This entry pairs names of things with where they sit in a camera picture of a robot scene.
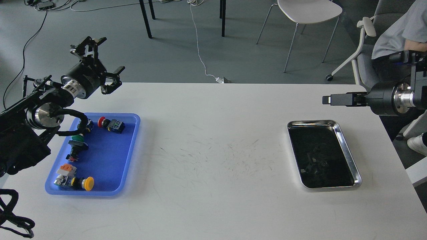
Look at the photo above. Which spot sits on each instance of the seated person in grey shirt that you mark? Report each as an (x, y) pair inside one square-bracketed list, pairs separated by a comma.
[(407, 33)]

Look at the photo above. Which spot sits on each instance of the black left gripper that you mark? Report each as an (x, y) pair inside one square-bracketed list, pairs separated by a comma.
[(89, 74)]

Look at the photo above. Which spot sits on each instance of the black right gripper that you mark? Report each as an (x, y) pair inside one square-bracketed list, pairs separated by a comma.
[(380, 99)]

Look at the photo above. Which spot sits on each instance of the shiny metal tray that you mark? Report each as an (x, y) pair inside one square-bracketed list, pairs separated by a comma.
[(322, 156)]

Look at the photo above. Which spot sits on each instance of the red push button switch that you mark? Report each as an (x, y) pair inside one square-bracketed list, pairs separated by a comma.
[(113, 125)]

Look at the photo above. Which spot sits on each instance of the white power adapter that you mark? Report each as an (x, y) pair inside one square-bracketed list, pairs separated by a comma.
[(222, 80)]

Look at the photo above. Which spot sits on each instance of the grey office chair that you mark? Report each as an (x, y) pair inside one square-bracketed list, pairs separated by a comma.
[(371, 28)]

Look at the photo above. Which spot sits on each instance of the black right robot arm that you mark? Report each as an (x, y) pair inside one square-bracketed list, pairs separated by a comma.
[(409, 97)]

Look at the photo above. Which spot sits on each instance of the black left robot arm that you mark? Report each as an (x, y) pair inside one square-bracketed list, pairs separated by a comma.
[(27, 126)]

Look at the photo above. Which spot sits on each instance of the white chair with metal legs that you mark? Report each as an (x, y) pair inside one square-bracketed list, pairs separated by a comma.
[(303, 12)]

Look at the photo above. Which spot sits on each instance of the orange grey contact block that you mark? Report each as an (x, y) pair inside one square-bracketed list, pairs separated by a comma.
[(67, 170)]

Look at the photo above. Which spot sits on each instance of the blue plastic tray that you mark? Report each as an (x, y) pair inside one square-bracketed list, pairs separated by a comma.
[(107, 159)]

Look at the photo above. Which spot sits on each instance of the green push button switch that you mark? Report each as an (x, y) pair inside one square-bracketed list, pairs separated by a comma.
[(88, 129)]

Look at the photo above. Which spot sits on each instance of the yellow push button switch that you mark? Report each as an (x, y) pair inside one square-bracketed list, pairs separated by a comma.
[(75, 183)]

